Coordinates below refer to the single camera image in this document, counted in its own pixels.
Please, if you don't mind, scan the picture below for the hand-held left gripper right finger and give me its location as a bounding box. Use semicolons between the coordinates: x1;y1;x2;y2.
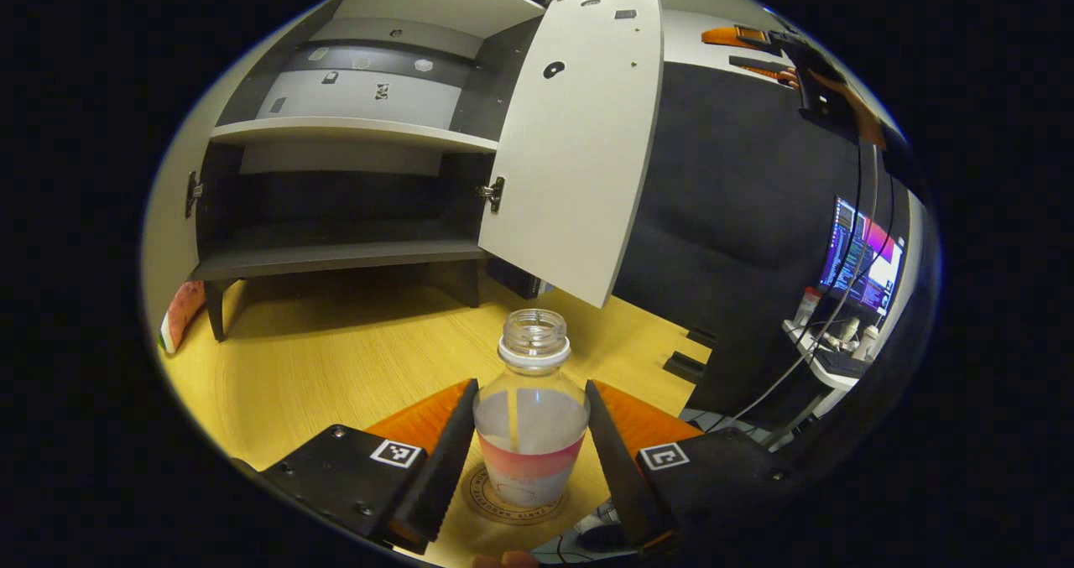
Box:
585;379;794;552

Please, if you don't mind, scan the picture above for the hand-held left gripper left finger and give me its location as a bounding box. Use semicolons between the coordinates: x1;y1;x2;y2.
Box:
252;378;479;552

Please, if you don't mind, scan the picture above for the round brown coaster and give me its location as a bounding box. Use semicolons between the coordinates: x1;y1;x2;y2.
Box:
460;463;571;525

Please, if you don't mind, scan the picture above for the clear bottle with pink label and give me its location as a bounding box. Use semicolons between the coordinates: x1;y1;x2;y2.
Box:
472;309;591;508

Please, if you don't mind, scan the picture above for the white and grey cabinet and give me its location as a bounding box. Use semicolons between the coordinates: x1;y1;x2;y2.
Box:
185;0;580;342

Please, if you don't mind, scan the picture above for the black backdrop cloth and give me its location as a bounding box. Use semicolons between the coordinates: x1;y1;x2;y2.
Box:
613;60;890;418

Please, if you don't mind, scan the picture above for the computer monitor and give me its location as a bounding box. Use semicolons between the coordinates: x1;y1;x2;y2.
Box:
818;197;905;315

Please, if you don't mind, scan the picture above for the white side desk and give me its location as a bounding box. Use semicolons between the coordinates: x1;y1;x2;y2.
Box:
782;320;875;394

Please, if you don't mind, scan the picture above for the watermelon slice toy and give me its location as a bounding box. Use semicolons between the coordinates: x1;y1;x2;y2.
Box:
158;280;207;355

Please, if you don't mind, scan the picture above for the white cable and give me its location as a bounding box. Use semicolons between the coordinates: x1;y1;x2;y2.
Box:
703;144;882;432

